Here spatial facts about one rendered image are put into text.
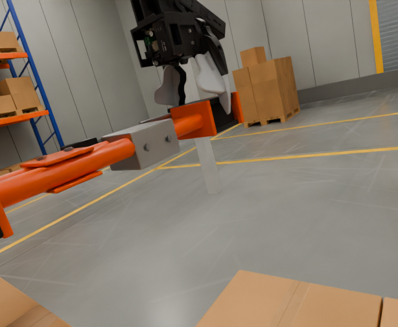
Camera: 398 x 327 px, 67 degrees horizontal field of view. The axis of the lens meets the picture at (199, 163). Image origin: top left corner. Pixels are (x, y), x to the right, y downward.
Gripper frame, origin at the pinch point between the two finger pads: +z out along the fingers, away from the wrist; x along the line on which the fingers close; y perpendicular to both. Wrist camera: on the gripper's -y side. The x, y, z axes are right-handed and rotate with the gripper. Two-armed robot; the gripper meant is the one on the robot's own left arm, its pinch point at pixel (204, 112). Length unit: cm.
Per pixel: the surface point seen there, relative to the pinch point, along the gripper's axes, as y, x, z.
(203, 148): -198, -176, 57
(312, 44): -848, -268, -40
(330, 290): -28, 3, 54
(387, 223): -163, -8, 109
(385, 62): -852, -106, 51
